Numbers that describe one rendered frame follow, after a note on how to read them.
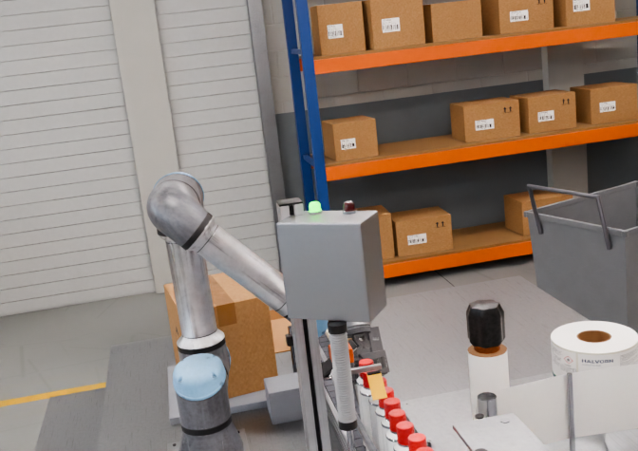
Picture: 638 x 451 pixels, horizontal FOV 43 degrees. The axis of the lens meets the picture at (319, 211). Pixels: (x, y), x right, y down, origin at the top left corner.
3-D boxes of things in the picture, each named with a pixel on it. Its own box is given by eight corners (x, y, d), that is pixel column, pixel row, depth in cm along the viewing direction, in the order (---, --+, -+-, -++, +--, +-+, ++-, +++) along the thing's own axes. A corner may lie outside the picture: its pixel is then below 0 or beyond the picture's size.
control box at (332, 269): (370, 324, 149) (360, 222, 144) (287, 319, 156) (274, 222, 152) (388, 304, 158) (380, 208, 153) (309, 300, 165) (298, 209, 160)
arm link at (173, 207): (162, 178, 170) (343, 316, 180) (168, 170, 181) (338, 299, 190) (128, 221, 172) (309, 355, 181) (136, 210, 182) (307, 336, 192)
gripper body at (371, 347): (390, 374, 189) (380, 323, 192) (354, 381, 187) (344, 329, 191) (384, 378, 196) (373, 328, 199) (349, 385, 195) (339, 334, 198)
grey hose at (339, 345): (359, 428, 154) (348, 324, 150) (341, 432, 154) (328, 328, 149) (355, 420, 158) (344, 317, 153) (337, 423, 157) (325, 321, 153)
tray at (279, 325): (353, 339, 262) (352, 328, 261) (273, 353, 258) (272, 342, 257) (333, 310, 291) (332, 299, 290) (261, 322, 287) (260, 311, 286)
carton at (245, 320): (279, 385, 230) (268, 294, 223) (196, 407, 222) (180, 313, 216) (252, 350, 257) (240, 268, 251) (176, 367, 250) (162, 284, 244)
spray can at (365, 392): (390, 460, 179) (382, 374, 174) (366, 463, 179) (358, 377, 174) (388, 449, 184) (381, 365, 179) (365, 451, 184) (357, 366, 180)
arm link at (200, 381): (177, 434, 182) (167, 378, 179) (182, 406, 195) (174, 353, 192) (231, 426, 183) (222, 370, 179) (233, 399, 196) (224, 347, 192)
